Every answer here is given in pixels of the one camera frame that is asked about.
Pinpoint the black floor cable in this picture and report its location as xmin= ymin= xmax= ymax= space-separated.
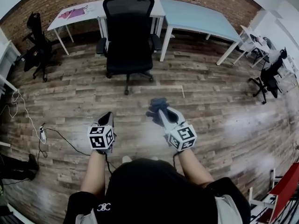
xmin=37 ymin=122 xmax=94 ymax=160

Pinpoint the red board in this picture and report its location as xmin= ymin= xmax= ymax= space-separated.
xmin=268 ymin=162 xmax=299 ymax=220

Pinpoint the white power strip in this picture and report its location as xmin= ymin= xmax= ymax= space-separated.
xmin=39 ymin=124 xmax=47 ymax=145

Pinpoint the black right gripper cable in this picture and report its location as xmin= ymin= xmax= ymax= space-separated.
xmin=172 ymin=151 xmax=182 ymax=167

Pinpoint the white desk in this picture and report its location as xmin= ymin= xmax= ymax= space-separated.
xmin=233 ymin=24 xmax=299 ymax=84
xmin=0 ymin=28 xmax=23 ymax=98

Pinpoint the white table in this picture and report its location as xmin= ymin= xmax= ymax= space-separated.
xmin=47 ymin=0 xmax=166 ymax=56

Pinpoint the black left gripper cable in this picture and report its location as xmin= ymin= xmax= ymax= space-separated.
xmin=104 ymin=152 xmax=119 ymax=176

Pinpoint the black chair armrest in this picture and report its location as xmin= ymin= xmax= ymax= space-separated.
xmin=151 ymin=34 xmax=163 ymax=52
xmin=96 ymin=37 xmax=107 ymax=55

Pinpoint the person's black shirt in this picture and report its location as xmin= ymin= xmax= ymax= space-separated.
xmin=68 ymin=158 xmax=252 ymax=224

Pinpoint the person's right forearm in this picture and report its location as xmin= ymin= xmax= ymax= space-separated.
xmin=177 ymin=148 xmax=215 ymax=189

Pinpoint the person's left forearm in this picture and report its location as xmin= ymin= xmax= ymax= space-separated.
xmin=80 ymin=151 xmax=112 ymax=197

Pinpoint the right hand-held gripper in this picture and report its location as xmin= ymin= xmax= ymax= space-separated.
xmin=158 ymin=106 xmax=198 ymax=152

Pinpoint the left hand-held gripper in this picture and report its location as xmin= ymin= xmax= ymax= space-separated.
xmin=87 ymin=112 xmax=117 ymax=154

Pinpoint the blue cloth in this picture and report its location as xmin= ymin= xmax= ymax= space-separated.
xmin=146 ymin=98 xmax=170 ymax=127

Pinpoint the white floor cable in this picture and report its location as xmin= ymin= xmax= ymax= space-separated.
xmin=0 ymin=90 xmax=44 ymax=140

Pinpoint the light blue table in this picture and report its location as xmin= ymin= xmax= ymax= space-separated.
xmin=158 ymin=0 xmax=243 ymax=66

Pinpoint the large black mesh office chair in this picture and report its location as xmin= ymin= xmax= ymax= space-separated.
xmin=96 ymin=0 xmax=163 ymax=96

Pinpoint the grey backpack strap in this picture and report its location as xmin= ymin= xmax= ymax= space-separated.
xmin=214 ymin=194 xmax=244 ymax=224
xmin=74 ymin=212 xmax=99 ymax=224

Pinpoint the pink cloth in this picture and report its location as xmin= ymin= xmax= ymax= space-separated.
xmin=57 ymin=7 xmax=87 ymax=20

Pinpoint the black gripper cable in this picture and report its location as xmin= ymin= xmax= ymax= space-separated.
xmin=172 ymin=151 xmax=182 ymax=167
xmin=104 ymin=152 xmax=119 ymax=176

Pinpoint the grey jacket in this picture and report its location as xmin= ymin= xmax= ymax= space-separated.
xmin=268 ymin=49 xmax=282 ymax=64

